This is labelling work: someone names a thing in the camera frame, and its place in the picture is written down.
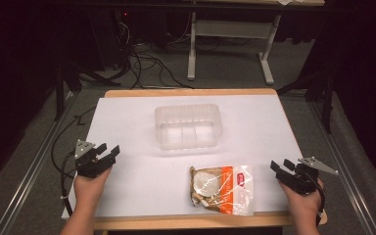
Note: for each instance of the black metal stand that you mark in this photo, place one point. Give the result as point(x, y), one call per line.
point(327, 101)
point(58, 91)

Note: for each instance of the white paper sheet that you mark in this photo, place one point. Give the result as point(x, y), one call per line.
point(143, 182)

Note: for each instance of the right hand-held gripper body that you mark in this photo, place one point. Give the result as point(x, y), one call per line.
point(298, 181)

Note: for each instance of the metal floor rail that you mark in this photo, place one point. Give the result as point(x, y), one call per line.
point(346, 176)
point(29, 182)

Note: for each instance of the person's right hand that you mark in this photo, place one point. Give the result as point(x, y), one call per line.
point(303, 205)

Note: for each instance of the person's left hand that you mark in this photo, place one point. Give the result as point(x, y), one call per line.
point(88, 192)

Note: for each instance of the clear plastic container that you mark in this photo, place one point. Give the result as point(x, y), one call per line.
point(189, 130)

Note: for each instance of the orange and clear snack bag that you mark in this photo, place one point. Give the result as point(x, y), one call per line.
point(222, 192)

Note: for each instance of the white metal desk frame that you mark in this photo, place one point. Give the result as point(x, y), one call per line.
point(231, 31)

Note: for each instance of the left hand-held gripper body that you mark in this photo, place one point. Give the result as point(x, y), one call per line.
point(89, 164)

